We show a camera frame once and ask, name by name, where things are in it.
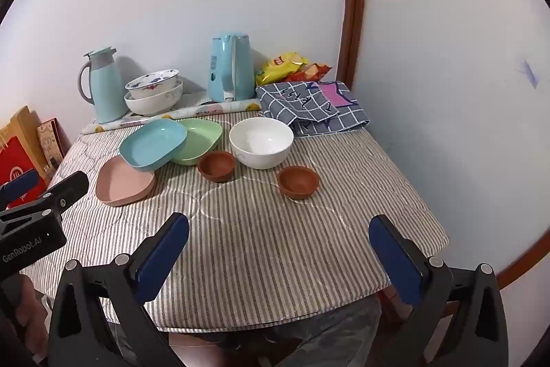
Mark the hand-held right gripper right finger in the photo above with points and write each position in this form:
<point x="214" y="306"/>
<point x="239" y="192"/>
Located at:
<point x="395" y="259"/>

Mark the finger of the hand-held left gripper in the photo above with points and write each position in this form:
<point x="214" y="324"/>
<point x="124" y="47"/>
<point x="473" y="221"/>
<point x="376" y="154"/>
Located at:
<point x="19" y="186"/>
<point x="71" y="188"/>

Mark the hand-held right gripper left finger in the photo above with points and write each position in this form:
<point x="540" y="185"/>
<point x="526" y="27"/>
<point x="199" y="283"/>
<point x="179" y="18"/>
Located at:
<point x="161" y="251"/>

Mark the pink plate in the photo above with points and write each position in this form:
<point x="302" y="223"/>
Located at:
<point x="120" y="186"/>

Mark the blue plate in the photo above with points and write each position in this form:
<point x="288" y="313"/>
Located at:
<point x="150" y="143"/>

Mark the small brown bowl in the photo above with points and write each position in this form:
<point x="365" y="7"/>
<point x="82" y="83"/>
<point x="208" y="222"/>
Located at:
<point x="217" y="165"/>
<point x="298" y="180"/>

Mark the green plate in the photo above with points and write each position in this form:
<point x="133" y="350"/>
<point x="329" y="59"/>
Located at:
<point x="200" y="139"/>

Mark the person's left hand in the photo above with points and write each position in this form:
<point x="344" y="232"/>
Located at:
<point x="33" y="311"/>

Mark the patterned brown box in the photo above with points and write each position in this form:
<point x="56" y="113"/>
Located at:
<point x="53" y="143"/>

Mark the brown cardboard box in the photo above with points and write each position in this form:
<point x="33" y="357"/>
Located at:
<point x="21" y="124"/>

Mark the striped quilted tablecloth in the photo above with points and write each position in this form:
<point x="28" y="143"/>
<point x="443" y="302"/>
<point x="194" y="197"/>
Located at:
<point x="258" y="242"/>

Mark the light blue thermos jug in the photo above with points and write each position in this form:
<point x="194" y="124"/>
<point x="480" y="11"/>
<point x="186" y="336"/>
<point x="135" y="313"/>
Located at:
<point x="105" y="87"/>

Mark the large white patterned bowl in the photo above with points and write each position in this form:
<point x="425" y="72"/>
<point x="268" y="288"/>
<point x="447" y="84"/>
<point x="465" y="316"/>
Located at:
<point x="150" y="107"/>

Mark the floral white bowl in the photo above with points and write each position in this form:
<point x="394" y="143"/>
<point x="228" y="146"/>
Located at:
<point x="152" y="81"/>

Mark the brown wooden baseboard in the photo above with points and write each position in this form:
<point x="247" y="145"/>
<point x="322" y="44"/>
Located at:
<point x="528" y="238"/>

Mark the plain white bowl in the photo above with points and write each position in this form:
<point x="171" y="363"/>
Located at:
<point x="262" y="143"/>

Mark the rolled fruit-print mat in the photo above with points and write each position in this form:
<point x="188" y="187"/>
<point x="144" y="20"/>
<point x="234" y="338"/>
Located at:
<point x="232" y="107"/>

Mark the grey checkered cloth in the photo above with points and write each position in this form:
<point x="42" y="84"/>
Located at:
<point x="309" y="109"/>

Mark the light blue electric kettle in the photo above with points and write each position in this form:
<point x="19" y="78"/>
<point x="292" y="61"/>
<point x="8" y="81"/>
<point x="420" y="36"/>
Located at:
<point x="225" y="70"/>

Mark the red chip bag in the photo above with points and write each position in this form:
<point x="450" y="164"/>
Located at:
<point x="316" y="71"/>

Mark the yellow chip bag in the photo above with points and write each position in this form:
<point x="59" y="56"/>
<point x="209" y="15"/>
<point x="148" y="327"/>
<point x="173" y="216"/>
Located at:
<point x="281" y="68"/>

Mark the brown wooden door frame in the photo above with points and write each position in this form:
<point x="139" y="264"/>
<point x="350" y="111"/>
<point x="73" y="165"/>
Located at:
<point x="354" y="6"/>

